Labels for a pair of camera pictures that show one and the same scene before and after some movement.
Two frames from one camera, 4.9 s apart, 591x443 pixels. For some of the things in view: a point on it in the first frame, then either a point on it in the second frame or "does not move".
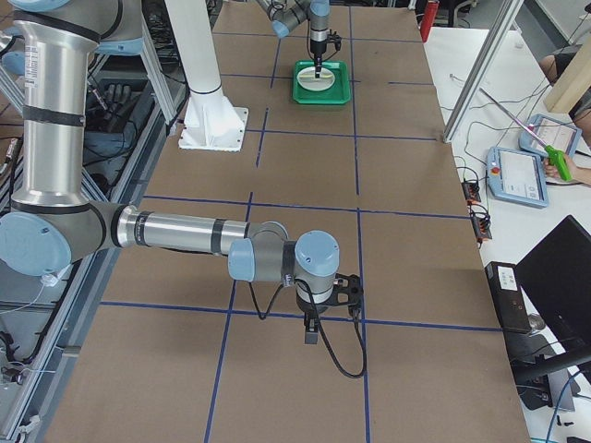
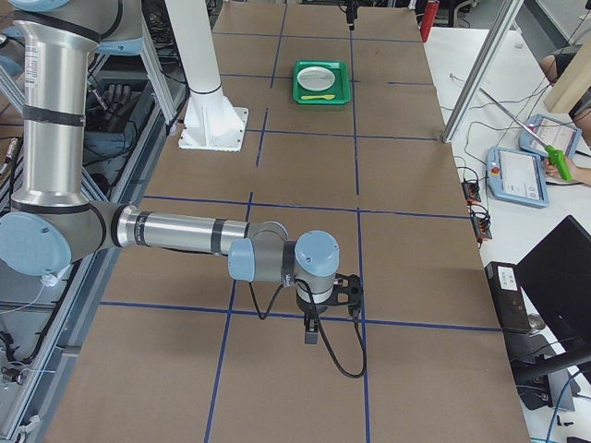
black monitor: x=556 y=274 does not move
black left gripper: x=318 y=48 → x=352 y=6
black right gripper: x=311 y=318 does not move
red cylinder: x=428 y=18 does not move
